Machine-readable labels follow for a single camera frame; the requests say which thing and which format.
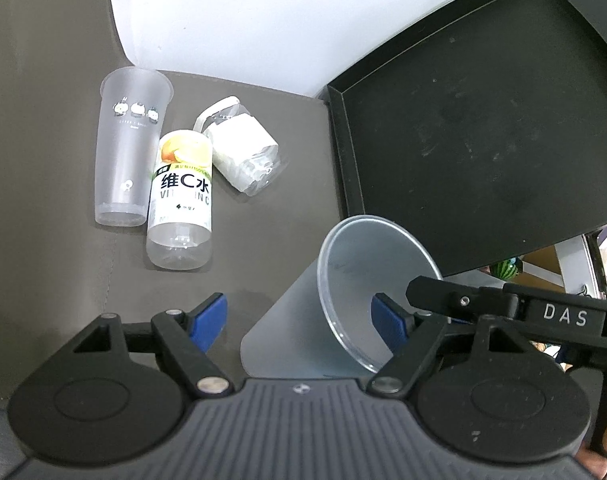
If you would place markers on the brown leather mat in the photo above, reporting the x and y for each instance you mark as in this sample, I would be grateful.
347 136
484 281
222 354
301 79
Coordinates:
48 170

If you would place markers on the clear cup with white sleeve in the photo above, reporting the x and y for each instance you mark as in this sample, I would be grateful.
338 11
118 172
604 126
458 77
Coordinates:
241 147

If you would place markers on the tall frosted printed cup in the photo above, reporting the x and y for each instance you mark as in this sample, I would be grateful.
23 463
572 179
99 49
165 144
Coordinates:
126 155

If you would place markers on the wide frosted plastic cup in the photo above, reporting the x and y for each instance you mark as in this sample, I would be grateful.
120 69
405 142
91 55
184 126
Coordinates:
353 280

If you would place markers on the clear bottle with orange label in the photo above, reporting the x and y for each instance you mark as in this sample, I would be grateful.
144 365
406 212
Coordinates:
182 200

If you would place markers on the black tray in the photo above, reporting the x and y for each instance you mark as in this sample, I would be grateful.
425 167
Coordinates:
473 130

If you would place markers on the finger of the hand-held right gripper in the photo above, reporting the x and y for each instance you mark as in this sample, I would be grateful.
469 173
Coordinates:
448 296

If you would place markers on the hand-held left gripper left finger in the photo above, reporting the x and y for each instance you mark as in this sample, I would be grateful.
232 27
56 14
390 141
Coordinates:
209 321

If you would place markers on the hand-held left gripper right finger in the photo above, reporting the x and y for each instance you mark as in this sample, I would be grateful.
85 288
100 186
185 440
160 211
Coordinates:
389 321

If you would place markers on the white metal frame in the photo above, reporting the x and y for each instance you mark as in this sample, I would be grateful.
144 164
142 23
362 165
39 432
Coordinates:
576 265

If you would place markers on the green striped ball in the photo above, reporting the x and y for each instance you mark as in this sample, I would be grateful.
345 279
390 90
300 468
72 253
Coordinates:
506 268

